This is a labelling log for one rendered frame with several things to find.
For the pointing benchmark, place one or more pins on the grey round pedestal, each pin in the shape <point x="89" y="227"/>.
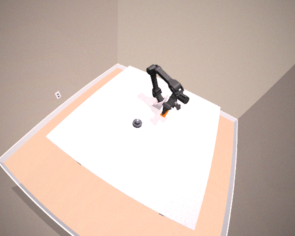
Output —
<point x="137" y="123"/>

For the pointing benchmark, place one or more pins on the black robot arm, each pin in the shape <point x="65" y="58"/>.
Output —
<point x="173" y="85"/>

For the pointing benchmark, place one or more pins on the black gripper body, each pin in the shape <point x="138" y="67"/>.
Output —
<point x="169" y="103"/>

